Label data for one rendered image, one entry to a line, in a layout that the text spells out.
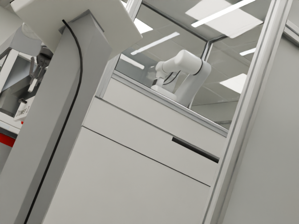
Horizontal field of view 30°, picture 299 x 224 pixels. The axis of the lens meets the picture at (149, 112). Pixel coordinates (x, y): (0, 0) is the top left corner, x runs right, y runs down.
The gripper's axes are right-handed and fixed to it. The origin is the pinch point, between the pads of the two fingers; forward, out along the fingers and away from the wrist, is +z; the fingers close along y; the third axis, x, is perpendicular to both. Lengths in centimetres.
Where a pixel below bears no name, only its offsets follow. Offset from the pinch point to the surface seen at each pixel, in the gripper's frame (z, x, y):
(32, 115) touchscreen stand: 33, -95, -13
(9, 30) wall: -158, 423, 23
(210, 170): 12, -52, 83
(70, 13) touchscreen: -4, -97, -16
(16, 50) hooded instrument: -37, 83, -4
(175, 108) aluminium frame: -7, -52, 55
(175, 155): 13, -52, 63
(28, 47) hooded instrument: -43, 83, 3
